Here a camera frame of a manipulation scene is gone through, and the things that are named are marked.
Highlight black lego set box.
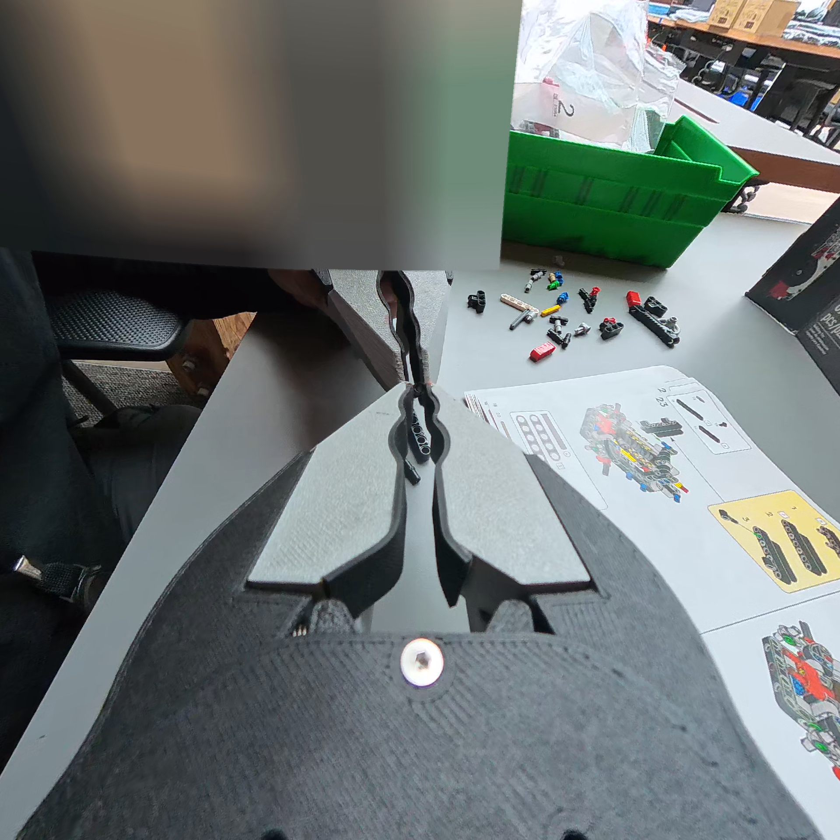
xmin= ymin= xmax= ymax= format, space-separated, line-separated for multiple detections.
xmin=745 ymin=196 xmax=840 ymax=396

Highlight black office chair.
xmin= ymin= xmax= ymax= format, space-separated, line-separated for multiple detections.
xmin=49 ymin=287 xmax=192 ymax=422

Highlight grey background table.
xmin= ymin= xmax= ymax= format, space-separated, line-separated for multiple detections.
xmin=666 ymin=77 xmax=840 ymax=195

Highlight cardboard box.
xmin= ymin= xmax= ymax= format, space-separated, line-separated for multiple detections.
xmin=707 ymin=0 xmax=756 ymax=29
xmin=734 ymin=0 xmax=799 ymax=34

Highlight clear plastic bags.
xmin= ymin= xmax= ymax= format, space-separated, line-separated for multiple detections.
xmin=513 ymin=0 xmax=687 ymax=154

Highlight scatter of small lego pieces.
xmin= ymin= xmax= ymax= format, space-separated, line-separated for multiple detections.
xmin=466 ymin=266 xmax=682 ymax=364

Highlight lego instruction booklet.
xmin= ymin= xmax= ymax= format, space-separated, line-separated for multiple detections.
xmin=464 ymin=365 xmax=840 ymax=840

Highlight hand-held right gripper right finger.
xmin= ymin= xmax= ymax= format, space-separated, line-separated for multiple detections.
xmin=425 ymin=386 xmax=595 ymax=632

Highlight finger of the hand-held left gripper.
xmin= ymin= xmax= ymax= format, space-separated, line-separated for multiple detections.
xmin=327 ymin=269 xmax=412 ymax=391
xmin=392 ymin=269 xmax=455 ymax=388

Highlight black strap with metal buckle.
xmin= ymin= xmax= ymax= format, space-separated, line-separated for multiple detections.
xmin=12 ymin=554 xmax=104 ymax=606

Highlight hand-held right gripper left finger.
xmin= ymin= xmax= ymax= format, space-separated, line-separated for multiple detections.
xmin=245 ymin=383 xmax=410 ymax=619

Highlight black lego beam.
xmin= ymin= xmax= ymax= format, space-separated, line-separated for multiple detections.
xmin=402 ymin=394 xmax=435 ymax=466

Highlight wooden background desk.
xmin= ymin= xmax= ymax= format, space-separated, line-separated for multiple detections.
xmin=646 ymin=12 xmax=840 ymax=74

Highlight green plastic bin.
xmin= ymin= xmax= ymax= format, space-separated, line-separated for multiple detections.
xmin=501 ymin=116 xmax=761 ymax=269

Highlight person's dark clothed legs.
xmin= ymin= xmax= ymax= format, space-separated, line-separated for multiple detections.
xmin=0 ymin=249 xmax=204 ymax=782

